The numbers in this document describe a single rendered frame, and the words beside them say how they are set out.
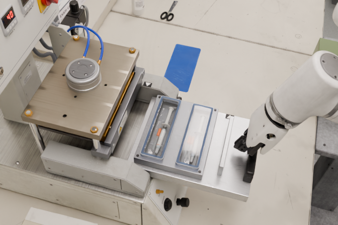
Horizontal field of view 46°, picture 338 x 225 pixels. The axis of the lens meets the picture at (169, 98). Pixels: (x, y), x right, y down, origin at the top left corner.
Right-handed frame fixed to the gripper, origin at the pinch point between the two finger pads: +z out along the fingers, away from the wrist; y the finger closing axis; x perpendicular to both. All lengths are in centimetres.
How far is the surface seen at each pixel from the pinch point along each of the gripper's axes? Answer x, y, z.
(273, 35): -15, 73, 22
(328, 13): -83, 200, 77
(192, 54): 12, 52, 32
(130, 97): 28.5, 2.4, 5.8
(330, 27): -85, 184, 77
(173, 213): 4.7, -12.1, 24.9
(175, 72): 16, 42, 33
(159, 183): 12.7, -9.8, 17.0
